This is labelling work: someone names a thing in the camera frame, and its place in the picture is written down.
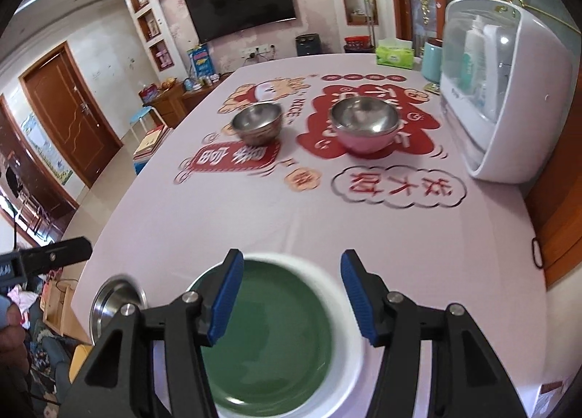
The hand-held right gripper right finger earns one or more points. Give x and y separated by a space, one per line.
359 295

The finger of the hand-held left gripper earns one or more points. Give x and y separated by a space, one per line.
59 254

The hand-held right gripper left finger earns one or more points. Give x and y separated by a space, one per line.
227 295

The green plate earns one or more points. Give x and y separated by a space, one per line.
352 356
273 336

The large steel bowl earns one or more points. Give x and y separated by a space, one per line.
111 304

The pink steel bowl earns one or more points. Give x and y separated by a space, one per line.
363 125

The small dark red steel bowl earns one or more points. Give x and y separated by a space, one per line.
257 120

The person's left hand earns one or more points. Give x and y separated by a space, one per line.
11 338

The plain cardboard box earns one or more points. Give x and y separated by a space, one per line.
68 313

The brown wooden room door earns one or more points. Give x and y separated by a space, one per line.
68 113

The stack of books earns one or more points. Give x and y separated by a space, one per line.
152 138

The round light blue stool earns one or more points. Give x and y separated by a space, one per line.
143 114

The red printed box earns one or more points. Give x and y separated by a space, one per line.
148 93

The low wooden cabinet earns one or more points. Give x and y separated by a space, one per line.
182 102

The wooden sliding door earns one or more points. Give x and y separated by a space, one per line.
554 218

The yellow blister pack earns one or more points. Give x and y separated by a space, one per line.
433 88

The blue printed poster board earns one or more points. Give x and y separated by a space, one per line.
201 61

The green tissue box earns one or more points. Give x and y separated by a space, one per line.
394 57

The light blue canister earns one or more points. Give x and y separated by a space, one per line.
431 63

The red lidded jars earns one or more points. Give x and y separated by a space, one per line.
359 44

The small black heater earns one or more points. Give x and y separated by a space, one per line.
307 44

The white sterilizer cabinet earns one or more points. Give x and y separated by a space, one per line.
523 95

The white teal bottle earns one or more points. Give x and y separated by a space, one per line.
473 54

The colourful wall chart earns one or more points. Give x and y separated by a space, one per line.
47 150

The white wall socket strip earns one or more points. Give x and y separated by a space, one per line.
259 51

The black wall television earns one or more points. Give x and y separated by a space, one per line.
241 4

